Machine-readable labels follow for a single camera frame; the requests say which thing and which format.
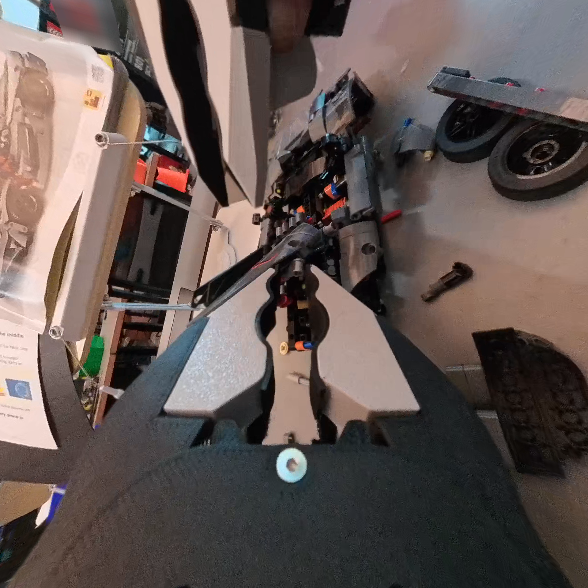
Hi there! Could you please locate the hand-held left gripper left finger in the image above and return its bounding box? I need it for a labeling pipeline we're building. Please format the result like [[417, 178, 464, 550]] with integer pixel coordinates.
[[164, 269, 277, 433]]

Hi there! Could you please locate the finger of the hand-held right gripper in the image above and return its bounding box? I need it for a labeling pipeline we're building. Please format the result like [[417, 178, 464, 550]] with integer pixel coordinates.
[[189, 0, 273, 208], [133, 0, 230, 207]]

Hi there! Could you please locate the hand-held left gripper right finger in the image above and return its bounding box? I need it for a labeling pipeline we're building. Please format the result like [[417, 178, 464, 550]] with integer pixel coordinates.
[[309, 266, 421, 433]]

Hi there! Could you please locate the lego car chassis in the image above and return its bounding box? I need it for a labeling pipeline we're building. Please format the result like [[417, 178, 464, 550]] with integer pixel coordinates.
[[190, 69, 402, 354]]

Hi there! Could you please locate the black lego wheel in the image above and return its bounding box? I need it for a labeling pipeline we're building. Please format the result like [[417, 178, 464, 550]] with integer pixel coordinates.
[[488, 120, 588, 202], [435, 78, 520, 164]]

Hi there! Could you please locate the black lego fender assembly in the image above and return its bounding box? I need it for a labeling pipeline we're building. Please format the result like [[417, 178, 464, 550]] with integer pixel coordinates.
[[472, 327, 585, 478]]

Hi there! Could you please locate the person's right hand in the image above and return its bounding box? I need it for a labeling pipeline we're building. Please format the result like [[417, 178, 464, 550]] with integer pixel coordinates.
[[268, 0, 314, 55]]

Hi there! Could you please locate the green plastic block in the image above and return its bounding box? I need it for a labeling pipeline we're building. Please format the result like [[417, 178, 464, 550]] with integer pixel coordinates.
[[83, 335, 105, 378]]

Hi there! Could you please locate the white metal stand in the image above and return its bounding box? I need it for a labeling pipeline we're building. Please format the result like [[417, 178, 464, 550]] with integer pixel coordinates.
[[102, 181, 262, 322]]

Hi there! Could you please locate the white printed sheet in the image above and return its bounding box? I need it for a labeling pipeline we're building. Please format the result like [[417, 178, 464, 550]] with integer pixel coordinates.
[[0, 21, 115, 331]]

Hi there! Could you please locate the white paper sheet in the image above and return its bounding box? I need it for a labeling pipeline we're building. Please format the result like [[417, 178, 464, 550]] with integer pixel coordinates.
[[0, 317, 58, 450]]

